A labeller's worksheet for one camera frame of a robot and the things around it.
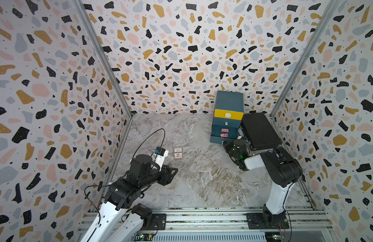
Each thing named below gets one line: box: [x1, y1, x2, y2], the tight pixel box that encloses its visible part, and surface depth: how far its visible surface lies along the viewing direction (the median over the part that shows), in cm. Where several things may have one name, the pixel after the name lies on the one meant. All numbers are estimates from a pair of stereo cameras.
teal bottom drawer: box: [209, 124, 239, 145], surface depth 109 cm
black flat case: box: [241, 112, 283, 151], surface depth 108 cm
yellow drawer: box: [214, 108, 244, 121], surface depth 97 cm
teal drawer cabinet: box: [209, 90, 245, 145], surface depth 105 cm
